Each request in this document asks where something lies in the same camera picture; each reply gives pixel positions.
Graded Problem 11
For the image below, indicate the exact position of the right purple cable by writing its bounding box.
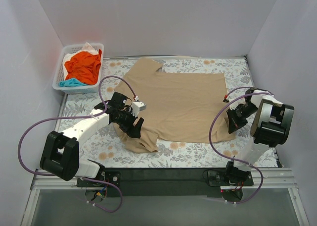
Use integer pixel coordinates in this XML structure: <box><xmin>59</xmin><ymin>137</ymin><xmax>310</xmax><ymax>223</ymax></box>
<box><xmin>208</xmin><ymin>86</ymin><xmax>274</xmax><ymax>204</ymax></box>

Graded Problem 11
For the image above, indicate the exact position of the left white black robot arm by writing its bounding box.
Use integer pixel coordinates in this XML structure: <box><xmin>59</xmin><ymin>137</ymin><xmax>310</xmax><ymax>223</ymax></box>
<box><xmin>40</xmin><ymin>92</ymin><xmax>146</xmax><ymax>181</ymax></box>

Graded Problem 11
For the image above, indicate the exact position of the teal t shirt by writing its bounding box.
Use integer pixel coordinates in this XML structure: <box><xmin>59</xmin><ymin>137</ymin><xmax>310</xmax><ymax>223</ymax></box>
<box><xmin>59</xmin><ymin>78</ymin><xmax>87</xmax><ymax>87</ymax></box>

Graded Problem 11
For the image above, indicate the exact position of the orange t shirt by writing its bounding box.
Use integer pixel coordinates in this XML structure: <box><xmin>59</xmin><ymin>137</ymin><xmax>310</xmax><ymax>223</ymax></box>
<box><xmin>64</xmin><ymin>49</ymin><xmax>103</xmax><ymax>85</ymax></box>

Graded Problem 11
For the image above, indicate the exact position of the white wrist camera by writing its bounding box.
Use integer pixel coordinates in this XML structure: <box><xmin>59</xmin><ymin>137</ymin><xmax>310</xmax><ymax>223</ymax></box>
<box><xmin>131</xmin><ymin>101</ymin><xmax>147</xmax><ymax>116</ymax></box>
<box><xmin>222</xmin><ymin>95</ymin><xmax>239</xmax><ymax>110</ymax></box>

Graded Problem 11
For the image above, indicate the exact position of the aluminium frame rail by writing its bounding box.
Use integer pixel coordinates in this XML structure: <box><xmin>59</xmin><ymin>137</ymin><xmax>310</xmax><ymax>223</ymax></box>
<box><xmin>21</xmin><ymin>168</ymin><xmax>309</xmax><ymax>226</ymax></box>

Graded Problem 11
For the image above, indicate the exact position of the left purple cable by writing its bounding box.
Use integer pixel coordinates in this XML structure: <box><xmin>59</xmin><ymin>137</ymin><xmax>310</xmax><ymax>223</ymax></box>
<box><xmin>17</xmin><ymin>76</ymin><xmax>139</xmax><ymax>213</ymax></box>

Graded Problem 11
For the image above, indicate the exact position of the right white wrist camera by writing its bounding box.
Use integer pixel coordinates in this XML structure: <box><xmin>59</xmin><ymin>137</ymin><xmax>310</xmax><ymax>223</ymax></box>
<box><xmin>222</xmin><ymin>95</ymin><xmax>239</xmax><ymax>110</ymax></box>

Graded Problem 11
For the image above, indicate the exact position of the white t shirt in basket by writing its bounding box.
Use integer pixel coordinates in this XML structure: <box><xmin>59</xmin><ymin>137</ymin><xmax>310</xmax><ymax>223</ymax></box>
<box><xmin>81</xmin><ymin>42</ymin><xmax>99</xmax><ymax>55</ymax></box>

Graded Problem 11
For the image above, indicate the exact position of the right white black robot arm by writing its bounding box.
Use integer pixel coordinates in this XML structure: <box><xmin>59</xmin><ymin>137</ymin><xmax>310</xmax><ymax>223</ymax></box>
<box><xmin>224</xmin><ymin>87</ymin><xmax>295</xmax><ymax>185</ymax></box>

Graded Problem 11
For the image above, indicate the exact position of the purple cable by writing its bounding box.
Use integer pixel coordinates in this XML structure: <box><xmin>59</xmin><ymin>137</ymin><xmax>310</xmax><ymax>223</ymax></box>
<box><xmin>208</xmin><ymin>86</ymin><xmax>274</xmax><ymax>204</ymax></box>
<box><xmin>17</xmin><ymin>76</ymin><xmax>139</xmax><ymax>213</ymax></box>

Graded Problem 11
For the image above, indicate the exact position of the white plastic laundry basket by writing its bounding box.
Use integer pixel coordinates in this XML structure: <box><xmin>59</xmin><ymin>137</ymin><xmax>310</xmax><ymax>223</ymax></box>
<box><xmin>53</xmin><ymin>43</ymin><xmax>104</xmax><ymax>94</ymax></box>

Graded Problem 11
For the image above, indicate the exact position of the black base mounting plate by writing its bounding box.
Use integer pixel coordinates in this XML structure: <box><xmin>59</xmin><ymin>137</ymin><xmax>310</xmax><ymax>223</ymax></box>
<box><xmin>76</xmin><ymin>168</ymin><xmax>253</xmax><ymax>199</ymax></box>

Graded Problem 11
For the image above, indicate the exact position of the beige t shirt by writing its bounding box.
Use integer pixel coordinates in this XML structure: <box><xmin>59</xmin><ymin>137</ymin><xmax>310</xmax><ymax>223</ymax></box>
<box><xmin>114</xmin><ymin>58</ymin><xmax>235</xmax><ymax>153</ymax></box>

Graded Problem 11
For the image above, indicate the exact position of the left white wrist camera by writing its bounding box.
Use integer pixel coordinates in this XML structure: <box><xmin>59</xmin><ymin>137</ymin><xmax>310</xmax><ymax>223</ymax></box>
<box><xmin>131</xmin><ymin>101</ymin><xmax>147</xmax><ymax>116</ymax></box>

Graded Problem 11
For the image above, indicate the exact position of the floral patterned table mat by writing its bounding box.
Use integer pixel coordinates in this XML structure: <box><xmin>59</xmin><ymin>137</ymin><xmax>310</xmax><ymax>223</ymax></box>
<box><xmin>49</xmin><ymin>57</ymin><xmax>277</xmax><ymax>169</ymax></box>

